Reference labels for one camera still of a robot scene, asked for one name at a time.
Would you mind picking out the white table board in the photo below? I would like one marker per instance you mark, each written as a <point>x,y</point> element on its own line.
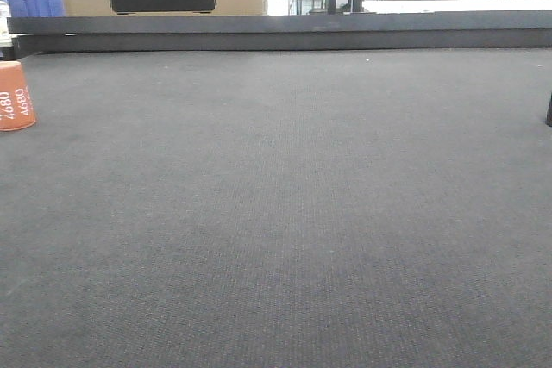
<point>433,6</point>

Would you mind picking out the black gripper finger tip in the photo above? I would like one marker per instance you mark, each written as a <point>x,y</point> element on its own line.
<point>549,113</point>

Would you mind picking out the dark grey table mat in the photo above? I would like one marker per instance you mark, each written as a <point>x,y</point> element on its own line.
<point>376,209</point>

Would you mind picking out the black shelf board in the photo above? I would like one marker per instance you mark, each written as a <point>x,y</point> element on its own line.
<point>362,31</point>

